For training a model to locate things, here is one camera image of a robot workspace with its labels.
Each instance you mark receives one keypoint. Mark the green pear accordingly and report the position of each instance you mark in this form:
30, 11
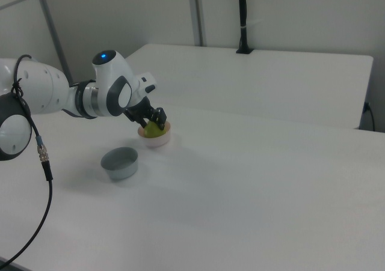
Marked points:
152, 130

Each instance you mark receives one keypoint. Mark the pink plastic bowl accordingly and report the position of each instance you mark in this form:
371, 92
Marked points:
158, 141

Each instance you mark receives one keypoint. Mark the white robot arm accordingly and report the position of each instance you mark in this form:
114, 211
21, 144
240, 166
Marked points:
102, 87

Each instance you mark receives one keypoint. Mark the dark robot gripper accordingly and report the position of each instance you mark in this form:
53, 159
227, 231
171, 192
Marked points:
142, 86

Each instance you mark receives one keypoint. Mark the black pole with white band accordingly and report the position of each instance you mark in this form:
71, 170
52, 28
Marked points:
243, 27

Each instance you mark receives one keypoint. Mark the grey plastic bowl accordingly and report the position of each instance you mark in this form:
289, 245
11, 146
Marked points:
121, 169

